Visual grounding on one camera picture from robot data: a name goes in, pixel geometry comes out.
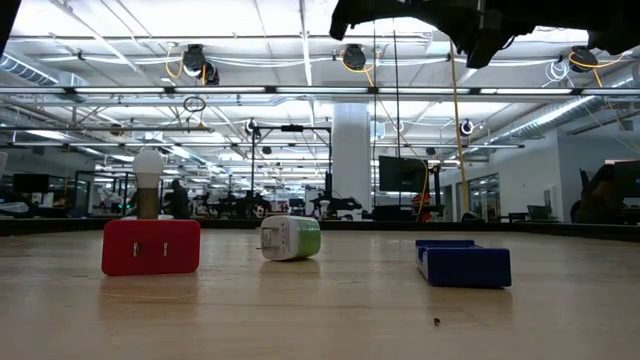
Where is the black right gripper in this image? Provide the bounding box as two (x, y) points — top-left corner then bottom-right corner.
(329, 0), (539, 70)

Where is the green and white charger plug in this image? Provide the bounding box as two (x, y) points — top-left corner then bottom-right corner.
(255, 214), (322, 263)

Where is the navy memory card case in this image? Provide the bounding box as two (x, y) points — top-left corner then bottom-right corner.
(414, 238), (513, 289)

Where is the red charger block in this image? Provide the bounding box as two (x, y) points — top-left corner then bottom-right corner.
(101, 218), (202, 278)

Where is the white building column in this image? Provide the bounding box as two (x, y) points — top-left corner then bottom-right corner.
(332, 102), (373, 214)

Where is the black monitor on stand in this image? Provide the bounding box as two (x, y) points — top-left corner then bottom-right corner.
(378, 155), (427, 194)

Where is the red background object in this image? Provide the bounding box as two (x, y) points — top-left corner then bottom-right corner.
(412, 192), (434, 224)

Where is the long ceiling light strip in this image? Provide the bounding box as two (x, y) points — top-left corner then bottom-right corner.
(0, 85), (640, 97)

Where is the person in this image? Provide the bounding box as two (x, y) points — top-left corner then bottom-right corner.
(571, 163), (624, 225)
(166, 178), (192, 220)

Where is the white bulb lamp brass base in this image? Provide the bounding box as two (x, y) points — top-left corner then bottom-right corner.
(119, 148), (175, 222)

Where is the black hanging cable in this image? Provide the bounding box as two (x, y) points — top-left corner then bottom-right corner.
(389, 19), (401, 157)

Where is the yellow hanging cable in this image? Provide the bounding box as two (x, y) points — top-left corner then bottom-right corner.
(446, 29), (471, 221)

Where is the black metal stand frame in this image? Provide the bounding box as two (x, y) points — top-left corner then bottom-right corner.
(249, 124), (334, 216)

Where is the silver ventilation duct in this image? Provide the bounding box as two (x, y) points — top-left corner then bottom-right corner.
(492, 94), (640, 147)

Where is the black aluminium table frame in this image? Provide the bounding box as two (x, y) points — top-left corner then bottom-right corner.
(0, 215), (640, 244)

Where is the black wall monitor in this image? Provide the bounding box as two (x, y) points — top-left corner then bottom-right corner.
(614, 160), (640, 200)

